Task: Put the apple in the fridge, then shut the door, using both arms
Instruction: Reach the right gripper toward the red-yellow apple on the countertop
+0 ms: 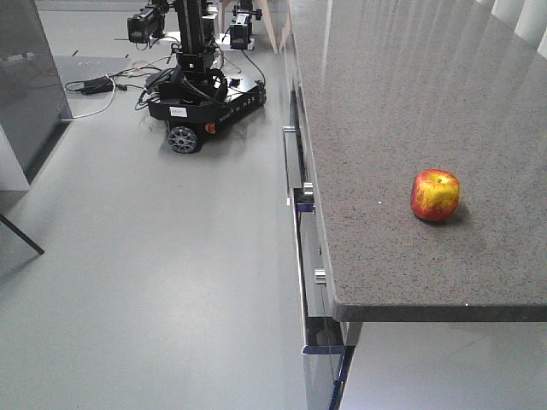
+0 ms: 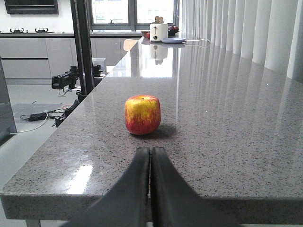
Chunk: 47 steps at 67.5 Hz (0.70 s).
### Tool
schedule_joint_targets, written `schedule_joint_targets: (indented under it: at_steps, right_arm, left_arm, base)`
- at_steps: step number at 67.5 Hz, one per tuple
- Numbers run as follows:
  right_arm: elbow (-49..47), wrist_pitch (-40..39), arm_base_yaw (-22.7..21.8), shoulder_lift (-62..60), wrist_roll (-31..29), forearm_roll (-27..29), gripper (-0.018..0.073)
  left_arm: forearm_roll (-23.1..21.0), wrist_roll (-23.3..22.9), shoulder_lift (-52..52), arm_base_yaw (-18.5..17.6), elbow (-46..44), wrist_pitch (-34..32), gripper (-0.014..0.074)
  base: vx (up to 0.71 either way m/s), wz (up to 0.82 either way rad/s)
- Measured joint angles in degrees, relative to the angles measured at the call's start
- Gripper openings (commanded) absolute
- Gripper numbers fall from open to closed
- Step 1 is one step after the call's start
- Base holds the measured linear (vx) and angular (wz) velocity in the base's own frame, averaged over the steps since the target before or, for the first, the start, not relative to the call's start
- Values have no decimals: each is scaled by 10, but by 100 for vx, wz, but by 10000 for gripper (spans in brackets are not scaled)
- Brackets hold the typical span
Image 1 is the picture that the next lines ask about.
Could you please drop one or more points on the red yellow apple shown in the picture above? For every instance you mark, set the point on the red yellow apple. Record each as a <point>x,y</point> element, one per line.
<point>435,194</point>

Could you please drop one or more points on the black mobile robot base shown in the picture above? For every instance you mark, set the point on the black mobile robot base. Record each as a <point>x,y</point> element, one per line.
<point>195,97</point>

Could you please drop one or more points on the grey speckled kitchen counter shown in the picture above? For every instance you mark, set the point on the grey speckled kitchen counter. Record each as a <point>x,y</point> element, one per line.
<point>441,315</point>

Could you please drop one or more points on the black power adapter brick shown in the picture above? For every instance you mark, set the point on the black power adapter brick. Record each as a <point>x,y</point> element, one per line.
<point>97,86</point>

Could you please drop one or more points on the black metal stand leg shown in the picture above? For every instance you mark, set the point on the black metal stand leg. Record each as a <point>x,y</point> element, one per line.
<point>21,234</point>

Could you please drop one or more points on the wooden easel frame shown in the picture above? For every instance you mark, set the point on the wooden easel frame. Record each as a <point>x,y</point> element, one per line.
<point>274,15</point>

